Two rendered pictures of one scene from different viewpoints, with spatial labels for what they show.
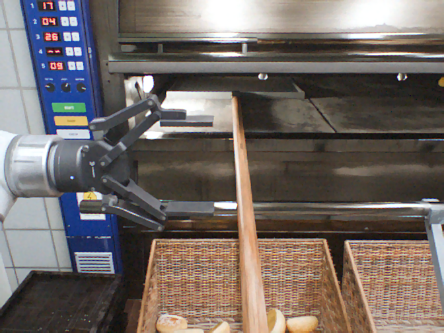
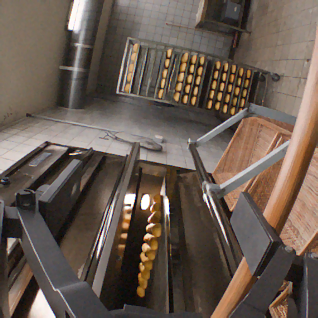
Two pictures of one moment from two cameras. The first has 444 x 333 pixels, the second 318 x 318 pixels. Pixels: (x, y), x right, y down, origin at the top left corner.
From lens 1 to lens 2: 0.50 m
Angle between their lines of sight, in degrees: 72
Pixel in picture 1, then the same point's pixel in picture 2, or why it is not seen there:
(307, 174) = not seen: outside the picture
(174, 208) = (259, 242)
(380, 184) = (210, 280)
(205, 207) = (240, 210)
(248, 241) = (274, 194)
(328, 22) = not seen: hidden behind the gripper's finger
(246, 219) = not seen: hidden behind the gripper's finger
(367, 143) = (175, 288)
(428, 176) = (199, 257)
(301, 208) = (232, 252)
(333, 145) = (179, 309)
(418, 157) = (185, 260)
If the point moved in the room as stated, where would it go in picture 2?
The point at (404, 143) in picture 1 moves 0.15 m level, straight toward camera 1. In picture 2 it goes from (175, 267) to (185, 250)
